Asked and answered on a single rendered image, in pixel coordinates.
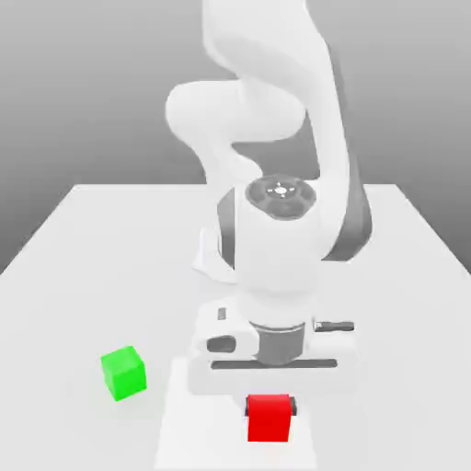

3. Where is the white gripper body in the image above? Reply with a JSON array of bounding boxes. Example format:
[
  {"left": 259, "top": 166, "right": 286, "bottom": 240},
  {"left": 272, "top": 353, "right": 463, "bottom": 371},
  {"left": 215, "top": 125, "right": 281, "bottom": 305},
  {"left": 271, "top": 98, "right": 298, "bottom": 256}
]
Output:
[{"left": 186, "top": 337, "right": 359, "bottom": 396}]

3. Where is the small red cube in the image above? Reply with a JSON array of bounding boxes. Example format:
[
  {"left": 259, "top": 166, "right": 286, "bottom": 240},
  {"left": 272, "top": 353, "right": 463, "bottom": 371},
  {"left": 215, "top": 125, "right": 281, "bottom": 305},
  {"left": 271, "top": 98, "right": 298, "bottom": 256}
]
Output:
[{"left": 247, "top": 394, "right": 293, "bottom": 443}]

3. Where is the small green cube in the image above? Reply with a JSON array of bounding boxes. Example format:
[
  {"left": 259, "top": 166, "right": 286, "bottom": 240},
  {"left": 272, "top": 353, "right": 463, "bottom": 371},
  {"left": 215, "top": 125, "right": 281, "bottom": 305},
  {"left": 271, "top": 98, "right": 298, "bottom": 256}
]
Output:
[{"left": 100, "top": 345, "right": 148, "bottom": 402}]

